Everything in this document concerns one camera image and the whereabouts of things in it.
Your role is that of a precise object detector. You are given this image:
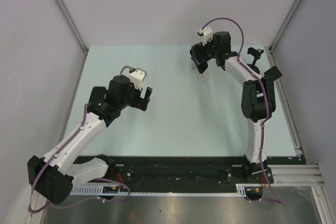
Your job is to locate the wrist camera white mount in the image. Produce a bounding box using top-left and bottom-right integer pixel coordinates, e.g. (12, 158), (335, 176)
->
(129, 68), (147, 90)
(197, 26), (213, 46)

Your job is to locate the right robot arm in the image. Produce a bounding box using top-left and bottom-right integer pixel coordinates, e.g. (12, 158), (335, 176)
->
(190, 27), (282, 183)

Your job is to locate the white phone stand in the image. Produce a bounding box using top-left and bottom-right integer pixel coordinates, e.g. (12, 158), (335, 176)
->
(190, 65), (210, 81)

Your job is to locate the aluminium frame post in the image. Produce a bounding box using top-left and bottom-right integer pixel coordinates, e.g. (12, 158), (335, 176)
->
(39, 0), (89, 54)
(269, 0), (303, 52)

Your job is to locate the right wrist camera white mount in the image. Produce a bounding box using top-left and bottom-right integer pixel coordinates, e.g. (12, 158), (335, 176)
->
(197, 26), (213, 46)

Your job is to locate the black round-base phone stand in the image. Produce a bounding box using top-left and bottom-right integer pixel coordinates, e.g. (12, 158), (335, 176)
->
(247, 47), (264, 74)

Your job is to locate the left aluminium frame post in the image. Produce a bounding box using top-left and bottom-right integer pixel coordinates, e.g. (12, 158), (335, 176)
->
(39, 0), (89, 54)

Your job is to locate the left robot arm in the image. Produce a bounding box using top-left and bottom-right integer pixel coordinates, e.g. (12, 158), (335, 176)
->
(27, 69), (152, 205)

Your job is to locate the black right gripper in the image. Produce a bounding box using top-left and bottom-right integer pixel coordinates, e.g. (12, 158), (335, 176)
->
(192, 34), (219, 66)

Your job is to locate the black phone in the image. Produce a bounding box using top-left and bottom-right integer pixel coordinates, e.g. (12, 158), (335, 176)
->
(190, 44), (207, 65)

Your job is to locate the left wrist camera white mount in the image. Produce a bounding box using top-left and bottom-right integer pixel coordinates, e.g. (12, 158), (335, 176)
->
(129, 68), (147, 90)

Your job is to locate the right aluminium frame post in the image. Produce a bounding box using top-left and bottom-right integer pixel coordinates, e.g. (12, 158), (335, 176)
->
(269, 0), (303, 52)

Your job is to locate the white slotted cable duct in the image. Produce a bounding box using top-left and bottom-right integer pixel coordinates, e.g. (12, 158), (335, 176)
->
(70, 184), (263, 197)

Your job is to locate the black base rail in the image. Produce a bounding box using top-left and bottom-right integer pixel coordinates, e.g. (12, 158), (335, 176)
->
(73, 155), (307, 193)

